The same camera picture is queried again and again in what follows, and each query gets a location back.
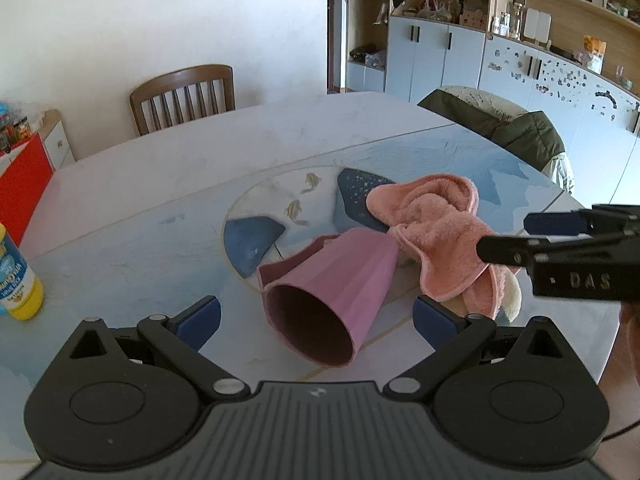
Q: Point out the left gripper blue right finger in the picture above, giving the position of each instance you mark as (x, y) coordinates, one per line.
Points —
(456, 340)

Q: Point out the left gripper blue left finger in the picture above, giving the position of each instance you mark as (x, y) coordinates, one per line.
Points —
(177, 340)

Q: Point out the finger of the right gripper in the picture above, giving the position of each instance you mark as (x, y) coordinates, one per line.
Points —
(508, 250)
(557, 223)

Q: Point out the pink fluffy towel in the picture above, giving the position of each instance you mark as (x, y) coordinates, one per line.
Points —
(434, 221)

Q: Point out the pink plastic cup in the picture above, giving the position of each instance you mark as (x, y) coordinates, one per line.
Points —
(323, 300)

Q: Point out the person right hand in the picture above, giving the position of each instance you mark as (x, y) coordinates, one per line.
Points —
(629, 320)

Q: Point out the olive green jacket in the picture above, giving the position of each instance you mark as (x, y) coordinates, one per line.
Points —
(530, 136)

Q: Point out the yellow capped white bottle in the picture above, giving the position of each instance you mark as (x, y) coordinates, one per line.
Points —
(21, 290)

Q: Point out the red storage box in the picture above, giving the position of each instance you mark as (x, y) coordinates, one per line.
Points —
(22, 186)

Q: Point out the brown wooden chair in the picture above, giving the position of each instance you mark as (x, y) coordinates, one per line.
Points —
(182, 96)

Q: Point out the small white drawer cabinet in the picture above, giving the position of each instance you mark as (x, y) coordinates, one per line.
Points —
(54, 139)

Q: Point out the white wall cabinet unit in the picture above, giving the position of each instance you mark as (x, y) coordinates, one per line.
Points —
(577, 61)

